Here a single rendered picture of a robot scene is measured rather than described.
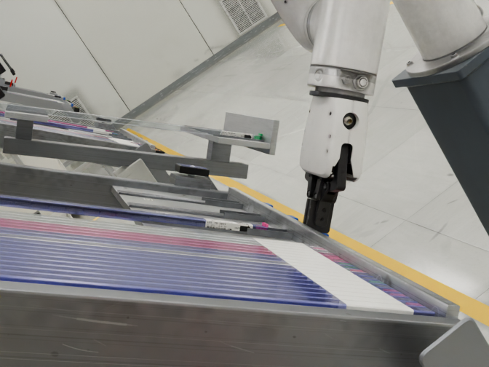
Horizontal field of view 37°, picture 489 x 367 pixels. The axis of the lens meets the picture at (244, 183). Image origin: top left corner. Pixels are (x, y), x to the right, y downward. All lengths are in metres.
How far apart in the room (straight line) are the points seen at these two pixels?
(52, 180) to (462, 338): 0.77
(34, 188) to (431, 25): 0.70
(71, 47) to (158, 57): 0.99
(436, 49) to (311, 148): 0.45
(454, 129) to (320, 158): 0.50
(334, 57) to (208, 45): 7.94
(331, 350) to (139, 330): 0.14
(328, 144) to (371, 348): 0.37
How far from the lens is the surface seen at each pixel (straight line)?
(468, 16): 1.31
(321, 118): 0.91
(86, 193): 1.17
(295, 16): 0.99
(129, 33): 8.66
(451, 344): 0.54
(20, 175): 1.16
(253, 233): 0.90
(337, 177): 0.89
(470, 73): 1.27
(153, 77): 8.68
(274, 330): 0.53
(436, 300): 0.63
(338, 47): 0.90
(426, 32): 1.30
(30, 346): 0.50
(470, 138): 1.35
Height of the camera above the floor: 1.06
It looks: 16 degrees down
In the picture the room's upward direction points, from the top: 33 degrees counter-clockwise
